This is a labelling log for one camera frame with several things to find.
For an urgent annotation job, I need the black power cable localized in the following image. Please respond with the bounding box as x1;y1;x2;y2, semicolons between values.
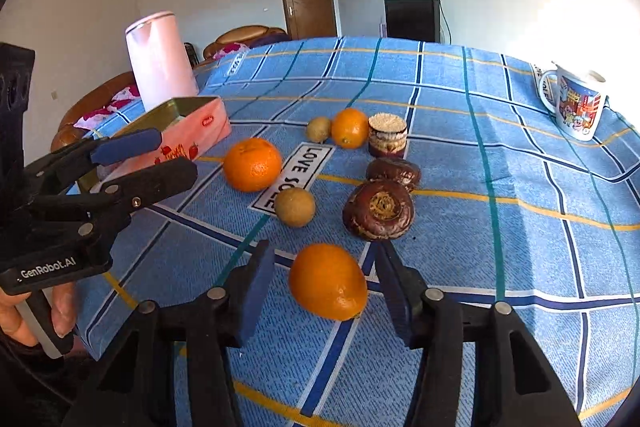
427;0;454;46

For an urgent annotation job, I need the person's left hand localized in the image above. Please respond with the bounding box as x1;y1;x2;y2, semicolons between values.
1;282;77;352

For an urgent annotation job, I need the white cartoon mug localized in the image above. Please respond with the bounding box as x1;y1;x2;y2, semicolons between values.
537;65;608;142

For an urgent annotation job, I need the pink metal tin box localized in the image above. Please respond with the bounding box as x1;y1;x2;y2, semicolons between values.
78;96;231;192

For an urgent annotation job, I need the red white pillow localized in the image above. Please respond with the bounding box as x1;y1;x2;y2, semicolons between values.
74;84;140;131

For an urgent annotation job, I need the brown leather sofa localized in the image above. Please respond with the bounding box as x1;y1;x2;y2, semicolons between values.
50;72;134;152

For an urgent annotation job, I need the large orange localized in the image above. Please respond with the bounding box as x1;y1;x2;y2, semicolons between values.
222;138;282;193

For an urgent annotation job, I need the pink electric kettle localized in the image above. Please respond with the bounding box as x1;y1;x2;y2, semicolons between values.
125;11;198;112

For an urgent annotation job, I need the dark brown mangosteen front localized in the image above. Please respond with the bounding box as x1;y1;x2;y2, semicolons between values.
343;180;414;242

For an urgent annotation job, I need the small orange at back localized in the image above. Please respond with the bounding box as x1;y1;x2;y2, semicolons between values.
331;107;369;150

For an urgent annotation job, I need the green kiwi at back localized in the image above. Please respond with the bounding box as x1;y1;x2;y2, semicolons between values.
306;116;332;144

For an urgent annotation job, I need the dark brown mangosteen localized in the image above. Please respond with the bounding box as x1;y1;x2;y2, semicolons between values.
366;157;422;192
343;180;414;242

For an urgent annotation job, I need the brown leather armchair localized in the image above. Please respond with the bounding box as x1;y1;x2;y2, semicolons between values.
203;25;286;60

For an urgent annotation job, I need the round cake with crumb top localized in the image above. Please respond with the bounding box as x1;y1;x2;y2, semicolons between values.
368;113;408;158

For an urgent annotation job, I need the dark brown mangosteen rear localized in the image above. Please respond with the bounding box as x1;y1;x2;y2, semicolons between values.
366;157;422;192

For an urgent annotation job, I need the brown round kiwi fruit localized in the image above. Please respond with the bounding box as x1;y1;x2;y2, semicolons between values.
274;187;316;228

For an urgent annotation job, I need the blue plaid tablecloth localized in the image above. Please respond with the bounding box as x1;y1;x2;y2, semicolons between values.
78;37;639;426

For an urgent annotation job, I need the black television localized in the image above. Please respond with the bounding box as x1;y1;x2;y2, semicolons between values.
384;0;440;43

